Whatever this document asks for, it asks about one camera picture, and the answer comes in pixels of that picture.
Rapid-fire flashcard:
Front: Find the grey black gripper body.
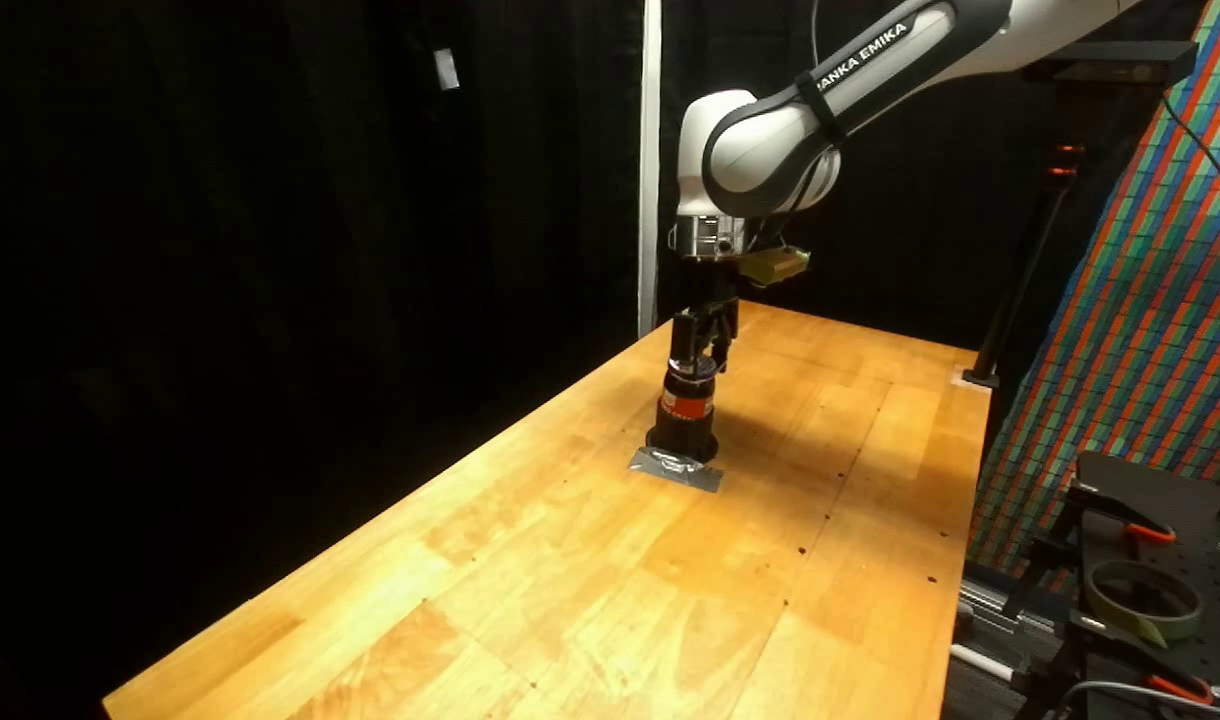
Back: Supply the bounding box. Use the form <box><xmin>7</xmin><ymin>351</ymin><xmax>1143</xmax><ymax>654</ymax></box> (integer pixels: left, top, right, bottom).
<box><xmin>669</xmin><ymin>217</ymin><xmax>752</xmax><ymax>321</ymax></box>

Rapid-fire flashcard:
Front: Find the black bottle with red label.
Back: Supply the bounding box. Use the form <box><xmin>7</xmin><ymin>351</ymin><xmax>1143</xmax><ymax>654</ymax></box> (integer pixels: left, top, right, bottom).
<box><xmin>639</xmin><ymin>355</ymin><xmax>728</xmax><ymax>466</ymax></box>

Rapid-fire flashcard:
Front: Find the white vertical pole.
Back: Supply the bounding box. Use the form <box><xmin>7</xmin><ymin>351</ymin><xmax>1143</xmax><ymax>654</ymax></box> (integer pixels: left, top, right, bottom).
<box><xmin>632</xmin><ymin>0</ymin><xmax>669</xmax><ymax>342</ymax></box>

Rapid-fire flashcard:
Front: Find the silver tape base patch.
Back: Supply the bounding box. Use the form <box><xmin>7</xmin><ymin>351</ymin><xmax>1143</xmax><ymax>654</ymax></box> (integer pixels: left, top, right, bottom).
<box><xmin>627</xmin><ymin>445</ymin><xmax>728</xmax><ymax>496</ymax></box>

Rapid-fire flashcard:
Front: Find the black tripod stand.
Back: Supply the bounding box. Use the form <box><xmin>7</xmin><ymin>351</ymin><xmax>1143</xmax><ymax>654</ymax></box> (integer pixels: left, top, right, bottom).
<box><xmin>965</xmin><ymin>124</ymin><xmax>1104</xmax><ymax>392</ymax></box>

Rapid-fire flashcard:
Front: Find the colourful checkered board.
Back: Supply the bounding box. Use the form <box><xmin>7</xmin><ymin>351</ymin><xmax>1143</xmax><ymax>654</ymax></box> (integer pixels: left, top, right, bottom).
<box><xmin>968</xmin><ymin>0</ymin><xmax>1220</xmax><ymax>580</ymax></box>

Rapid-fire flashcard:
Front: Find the black curtain backdrop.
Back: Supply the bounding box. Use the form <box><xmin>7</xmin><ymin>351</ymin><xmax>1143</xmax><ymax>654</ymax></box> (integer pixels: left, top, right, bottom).
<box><xmin>0</xmin><ymin>0</ymin><xmax>1081</xmax><ymax>720</ymax></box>

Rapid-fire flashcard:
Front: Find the black mounting plate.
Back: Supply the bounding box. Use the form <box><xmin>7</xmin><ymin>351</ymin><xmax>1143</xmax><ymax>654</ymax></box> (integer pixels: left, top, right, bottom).
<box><xmin>1060</xmin><ymin>447</ymin><xmax>1220</xmax><ymax>644</ymax></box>

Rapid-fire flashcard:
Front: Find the grey tape roll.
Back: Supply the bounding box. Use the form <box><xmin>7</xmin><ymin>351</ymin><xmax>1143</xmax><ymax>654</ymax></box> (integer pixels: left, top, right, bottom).
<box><xmin>1081</xmin><ymin>551</ymin><xmax>1210</xmax><ymax>638</ymax></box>

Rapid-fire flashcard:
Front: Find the aluminium rail profile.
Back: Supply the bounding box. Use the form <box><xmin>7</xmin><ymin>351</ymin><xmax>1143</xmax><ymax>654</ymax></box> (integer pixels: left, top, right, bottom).
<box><xmin>947</xmin><ymin>567</ymin><xmax>1045</xmax><ymax>692</ymax></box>

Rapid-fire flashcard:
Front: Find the black clamp orange handle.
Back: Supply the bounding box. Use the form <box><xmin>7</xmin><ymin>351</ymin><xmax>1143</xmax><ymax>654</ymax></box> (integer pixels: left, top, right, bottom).
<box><xmin>1034</xmin><ymin>481</ymin><xmax>1186</xmax><ymax>567</ymax></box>
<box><xmin>1034</xmin><ymin>626</ymin><xmax>1220</xmax><ymax>713</ymax></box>

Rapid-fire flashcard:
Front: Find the thin black cable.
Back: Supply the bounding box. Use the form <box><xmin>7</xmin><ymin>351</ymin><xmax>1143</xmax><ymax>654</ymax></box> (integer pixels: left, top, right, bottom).
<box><xmin>1156</xmin><ymin>82</ymin><xmax>1220</xmax><ymax>212</ymax></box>

